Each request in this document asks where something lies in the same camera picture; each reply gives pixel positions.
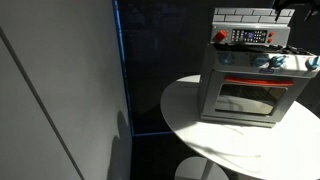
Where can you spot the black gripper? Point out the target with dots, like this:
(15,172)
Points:
(296,4)

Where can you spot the small red stove button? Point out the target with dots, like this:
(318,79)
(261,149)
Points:
(271,34)
(270,40)

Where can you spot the blue stove knob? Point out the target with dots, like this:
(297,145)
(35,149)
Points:
(277,61)
(226,58)
(313,62)
(260,60)

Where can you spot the black stove burner grate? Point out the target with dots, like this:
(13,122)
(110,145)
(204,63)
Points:
(263,49)

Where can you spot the large red stove knob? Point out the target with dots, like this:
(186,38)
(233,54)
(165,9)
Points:
(220,35)

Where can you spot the grey toy stove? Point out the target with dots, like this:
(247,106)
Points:
(250,100)

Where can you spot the black keypad display panel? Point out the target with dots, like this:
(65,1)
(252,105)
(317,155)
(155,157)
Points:
(249,36)

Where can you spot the grey oven door with window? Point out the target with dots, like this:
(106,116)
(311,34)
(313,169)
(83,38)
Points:
(213,100)

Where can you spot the white table pedestal base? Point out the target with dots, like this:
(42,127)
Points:
(196,170)

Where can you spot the blue frame edge strip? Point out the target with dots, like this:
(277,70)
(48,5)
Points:
(123,66)

